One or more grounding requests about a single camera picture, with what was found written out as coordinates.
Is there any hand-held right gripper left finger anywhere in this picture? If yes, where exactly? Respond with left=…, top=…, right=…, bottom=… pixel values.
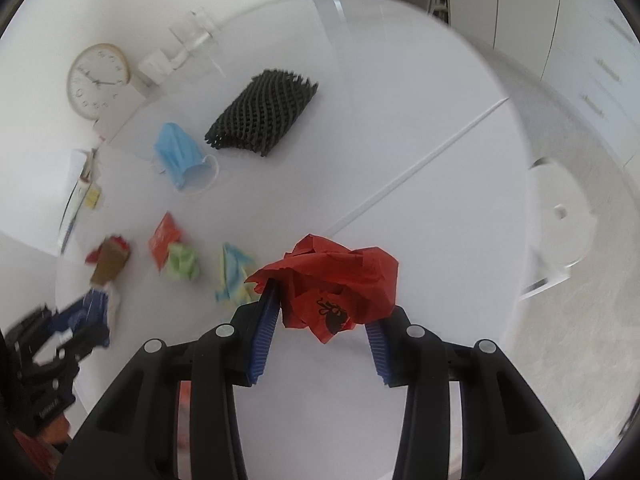
left=52, top=280, right=282, bottom=480

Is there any red snack wrapper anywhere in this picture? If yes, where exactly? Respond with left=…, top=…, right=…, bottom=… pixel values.
left=148, top=212, right=185, bottom=269

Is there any round wall clock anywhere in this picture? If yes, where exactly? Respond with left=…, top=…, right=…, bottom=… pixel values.
left=66, top=43, right=132, bottom=121

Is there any yellow and blue wrapper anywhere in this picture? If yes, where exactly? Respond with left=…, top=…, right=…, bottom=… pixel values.
left=215, top=242, right=259, bottom=306

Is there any red scrap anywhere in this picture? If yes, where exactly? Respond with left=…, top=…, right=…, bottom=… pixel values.
left=85, top=235, right=132, bottom=264

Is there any flat white box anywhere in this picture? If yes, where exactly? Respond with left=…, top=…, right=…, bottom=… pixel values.
left=94, top=84, right=147, bottom=142

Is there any red paper with black print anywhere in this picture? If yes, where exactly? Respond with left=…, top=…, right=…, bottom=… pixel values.
left=245, top=233, right=401, bottom=345

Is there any green paper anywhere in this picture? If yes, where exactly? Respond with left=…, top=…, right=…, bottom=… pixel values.
left=164, top=242, right=202, bottom=282

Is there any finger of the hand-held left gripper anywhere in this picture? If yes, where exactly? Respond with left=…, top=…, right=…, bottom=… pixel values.
left=50, top=292, right=110, bottom=331
left=52, top=327, right=112, bottom=361

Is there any clear glass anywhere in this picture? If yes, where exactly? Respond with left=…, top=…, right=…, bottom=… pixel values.
left=169, top=7, right=222, bottom=57

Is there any black foam mesh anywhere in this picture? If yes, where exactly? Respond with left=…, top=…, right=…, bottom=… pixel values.
left=204, top=68, right=320, bottom=157

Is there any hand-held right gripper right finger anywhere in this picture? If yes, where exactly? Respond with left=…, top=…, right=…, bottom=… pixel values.
left=365, top=305, right=586, bottom=480

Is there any white drawer cabinet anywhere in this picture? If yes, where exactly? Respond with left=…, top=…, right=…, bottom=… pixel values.
left=450, top=0, right=640, bottom=177

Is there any brown cardboard box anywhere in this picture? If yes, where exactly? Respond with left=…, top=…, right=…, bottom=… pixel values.
left=90, top=242, right=132, bottom=287

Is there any blue face mask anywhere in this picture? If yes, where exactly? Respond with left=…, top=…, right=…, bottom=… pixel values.
left=152, top=122, right=220, bottom=194

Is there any stack of papers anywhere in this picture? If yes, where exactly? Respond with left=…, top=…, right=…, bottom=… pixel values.
left=56, top=147, right=103, bottom=256

